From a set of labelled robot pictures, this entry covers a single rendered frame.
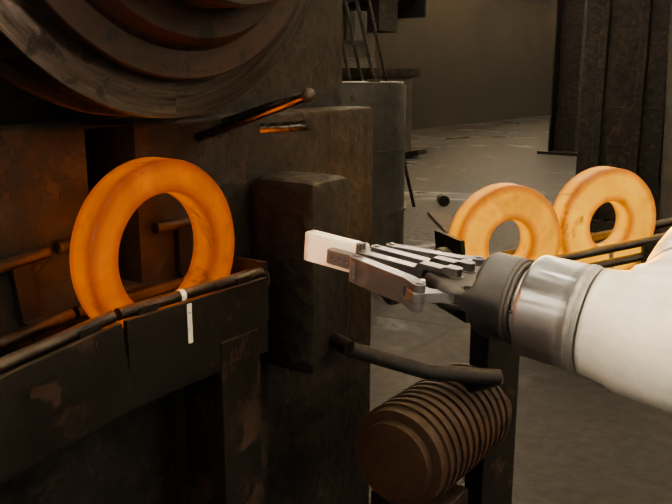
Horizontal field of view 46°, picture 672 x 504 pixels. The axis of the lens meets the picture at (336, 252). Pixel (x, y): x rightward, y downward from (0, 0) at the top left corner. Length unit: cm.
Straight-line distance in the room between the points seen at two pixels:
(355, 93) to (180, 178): 266
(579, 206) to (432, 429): 36
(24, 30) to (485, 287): 41
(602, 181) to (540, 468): 104
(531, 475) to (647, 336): 137
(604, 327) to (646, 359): 4
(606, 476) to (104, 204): 152
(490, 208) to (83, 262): 52
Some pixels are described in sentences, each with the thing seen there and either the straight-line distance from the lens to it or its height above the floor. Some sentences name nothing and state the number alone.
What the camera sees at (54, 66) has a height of 93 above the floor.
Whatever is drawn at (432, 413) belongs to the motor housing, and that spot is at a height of 53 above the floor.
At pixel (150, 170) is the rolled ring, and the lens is 75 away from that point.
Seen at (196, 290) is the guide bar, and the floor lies 71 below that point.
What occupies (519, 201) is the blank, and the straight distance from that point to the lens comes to 103.
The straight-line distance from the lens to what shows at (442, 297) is 68.
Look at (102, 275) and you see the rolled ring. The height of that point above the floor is 74.
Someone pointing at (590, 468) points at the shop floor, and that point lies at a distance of 203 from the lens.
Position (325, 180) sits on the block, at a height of 80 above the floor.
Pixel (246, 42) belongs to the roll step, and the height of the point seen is 95.
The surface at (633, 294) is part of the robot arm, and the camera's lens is 63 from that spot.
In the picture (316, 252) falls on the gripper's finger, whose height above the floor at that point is 74.
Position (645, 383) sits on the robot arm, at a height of 70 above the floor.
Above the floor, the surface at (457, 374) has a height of 56.
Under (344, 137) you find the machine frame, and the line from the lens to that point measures 112.
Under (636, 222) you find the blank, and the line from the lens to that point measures 115.
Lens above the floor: 92
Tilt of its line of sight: 13 degrees down
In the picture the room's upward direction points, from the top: straight up
